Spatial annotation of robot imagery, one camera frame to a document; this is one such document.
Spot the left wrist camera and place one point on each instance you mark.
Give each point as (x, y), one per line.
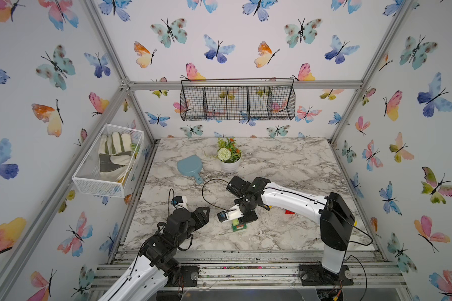
(179, 202)

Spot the green lego base brick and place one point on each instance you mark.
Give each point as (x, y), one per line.
(238, 227)

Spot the white plant pot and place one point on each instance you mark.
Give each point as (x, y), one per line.
(230, 167)

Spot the artificial green plant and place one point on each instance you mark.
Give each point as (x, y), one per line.
(228, 152)

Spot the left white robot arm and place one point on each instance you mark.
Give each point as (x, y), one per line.
(155, 265)

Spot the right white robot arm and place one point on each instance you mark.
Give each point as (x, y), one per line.
(330, 212)

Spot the grey white work glove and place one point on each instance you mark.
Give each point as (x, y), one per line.
(115, 153)

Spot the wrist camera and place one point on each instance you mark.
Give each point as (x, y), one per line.
(179, 202)
(229, 215)

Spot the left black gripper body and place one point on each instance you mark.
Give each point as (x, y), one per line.
(195, 221)

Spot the black wire wall basket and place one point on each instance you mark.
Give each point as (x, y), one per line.
(237, 99)

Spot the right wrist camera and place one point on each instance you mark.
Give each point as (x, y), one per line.
(229, 215)

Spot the white wire basket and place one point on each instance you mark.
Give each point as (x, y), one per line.
(87, 179)

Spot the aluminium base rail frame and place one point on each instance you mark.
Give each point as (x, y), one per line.
(281, 269)

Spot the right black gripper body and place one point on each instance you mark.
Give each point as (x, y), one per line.
(247, 217)

